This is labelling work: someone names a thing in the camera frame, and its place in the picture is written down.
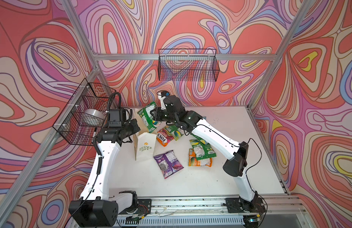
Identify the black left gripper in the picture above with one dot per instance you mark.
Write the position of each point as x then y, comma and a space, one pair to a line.
135, 127

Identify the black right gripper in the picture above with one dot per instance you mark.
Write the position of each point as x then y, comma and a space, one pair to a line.
157, 116

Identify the green snack bag rainbow print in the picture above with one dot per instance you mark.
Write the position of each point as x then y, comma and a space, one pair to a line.
147, 118

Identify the white paper bag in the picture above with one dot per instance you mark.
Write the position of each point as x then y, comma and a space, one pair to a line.
144, 142

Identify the purple Fox's berries candy bag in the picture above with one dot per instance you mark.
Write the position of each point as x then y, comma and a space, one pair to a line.
168, 163

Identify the green snack bag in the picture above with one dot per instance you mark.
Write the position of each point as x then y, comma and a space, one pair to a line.
202, 151
203, 141
176, 132

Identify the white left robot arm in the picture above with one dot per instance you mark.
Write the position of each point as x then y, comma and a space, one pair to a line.
95, 208

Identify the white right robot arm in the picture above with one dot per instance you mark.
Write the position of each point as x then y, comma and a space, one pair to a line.
235, 152

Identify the red Fox's candy bag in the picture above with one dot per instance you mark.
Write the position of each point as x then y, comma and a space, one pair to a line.
164, 137

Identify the orange snack bag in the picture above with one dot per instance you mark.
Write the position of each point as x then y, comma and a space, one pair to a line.
192, 160

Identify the silver tape roll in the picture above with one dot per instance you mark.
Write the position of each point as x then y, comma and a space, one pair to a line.
95, 113

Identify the black wire basket left wall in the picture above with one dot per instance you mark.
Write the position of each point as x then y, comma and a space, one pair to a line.
77, 127

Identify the black wire basket wall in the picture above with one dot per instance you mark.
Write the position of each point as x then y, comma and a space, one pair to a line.
77, 127
193, 64

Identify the black wire basket back wall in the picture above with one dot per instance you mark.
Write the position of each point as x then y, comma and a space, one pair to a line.
193, 64

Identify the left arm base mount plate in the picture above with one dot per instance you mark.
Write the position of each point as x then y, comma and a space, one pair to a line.
144, 208

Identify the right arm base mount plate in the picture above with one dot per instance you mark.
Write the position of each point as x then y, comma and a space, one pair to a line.
237, 205

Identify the aluminium frame post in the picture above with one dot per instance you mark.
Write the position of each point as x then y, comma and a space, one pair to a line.
297, 21

